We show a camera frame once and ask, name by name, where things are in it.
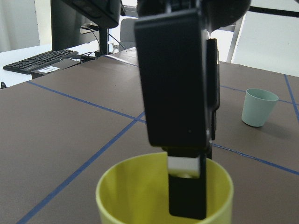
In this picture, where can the green plastic cup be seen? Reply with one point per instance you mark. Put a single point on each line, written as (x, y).
(257, 107)

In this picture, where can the black box with label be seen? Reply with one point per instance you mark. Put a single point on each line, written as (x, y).
(61, 65)

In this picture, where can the grey office chair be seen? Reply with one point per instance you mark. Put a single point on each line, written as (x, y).
(127, 35)

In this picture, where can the black keyboard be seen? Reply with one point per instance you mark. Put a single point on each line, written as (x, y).
(26, 66)

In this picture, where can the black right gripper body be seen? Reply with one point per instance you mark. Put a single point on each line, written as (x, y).
(211, 14)

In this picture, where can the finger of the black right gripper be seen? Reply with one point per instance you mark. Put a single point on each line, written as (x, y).
(212, 90)
(173, 77)

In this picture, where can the yellow plastic cup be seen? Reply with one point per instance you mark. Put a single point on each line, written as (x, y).
(135, 191)

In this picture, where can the aluminium frame post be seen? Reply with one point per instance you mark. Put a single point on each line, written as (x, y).
(235, 39)

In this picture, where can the black monitor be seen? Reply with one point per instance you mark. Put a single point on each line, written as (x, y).
(76, 22)

